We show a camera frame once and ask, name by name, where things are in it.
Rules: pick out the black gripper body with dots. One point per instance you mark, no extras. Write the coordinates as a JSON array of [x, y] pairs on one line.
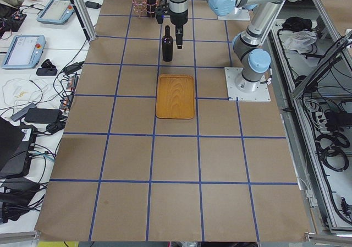
[[178, 18]]

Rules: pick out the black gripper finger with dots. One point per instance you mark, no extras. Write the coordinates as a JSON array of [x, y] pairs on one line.
[[179, 36]]

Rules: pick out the dark wine bottle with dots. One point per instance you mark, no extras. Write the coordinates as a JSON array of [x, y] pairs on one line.
[[167, 45], [151, 8]]

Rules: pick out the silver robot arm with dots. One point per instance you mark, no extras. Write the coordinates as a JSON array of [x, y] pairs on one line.
[[255, 61]]

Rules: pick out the dark wine bottle in basket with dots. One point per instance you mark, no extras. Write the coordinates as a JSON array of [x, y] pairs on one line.
[[151, 8]]

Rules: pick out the wooden serving tray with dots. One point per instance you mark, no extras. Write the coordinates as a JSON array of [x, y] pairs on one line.
[[175, 97]]

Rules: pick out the black power adapter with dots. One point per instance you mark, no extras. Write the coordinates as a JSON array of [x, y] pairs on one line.
[[93, 5]]

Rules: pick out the far teach pendant tablet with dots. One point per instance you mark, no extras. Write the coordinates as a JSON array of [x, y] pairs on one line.
[[56, 12]]

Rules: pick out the teach pendant tablet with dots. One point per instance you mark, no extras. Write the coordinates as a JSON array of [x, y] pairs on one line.
[[24, 52], [56, 12]]

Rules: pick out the near teach pendant tablet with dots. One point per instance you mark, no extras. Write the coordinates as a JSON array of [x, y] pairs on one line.
[[24, 52]]

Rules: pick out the black power brick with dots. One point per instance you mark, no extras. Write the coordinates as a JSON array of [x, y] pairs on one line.
[[42, 115]]

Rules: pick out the black laptop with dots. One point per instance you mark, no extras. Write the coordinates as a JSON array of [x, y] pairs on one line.
[[16, 144]]

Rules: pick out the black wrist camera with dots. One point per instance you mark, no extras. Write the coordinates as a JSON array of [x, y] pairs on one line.
[[161, 11]]

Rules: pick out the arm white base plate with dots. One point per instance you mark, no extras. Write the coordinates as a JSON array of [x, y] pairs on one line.
[[239, 89], [238, 14]]

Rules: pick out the aluminium frame post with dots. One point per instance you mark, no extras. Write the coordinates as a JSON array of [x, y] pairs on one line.
[[84, 19]]

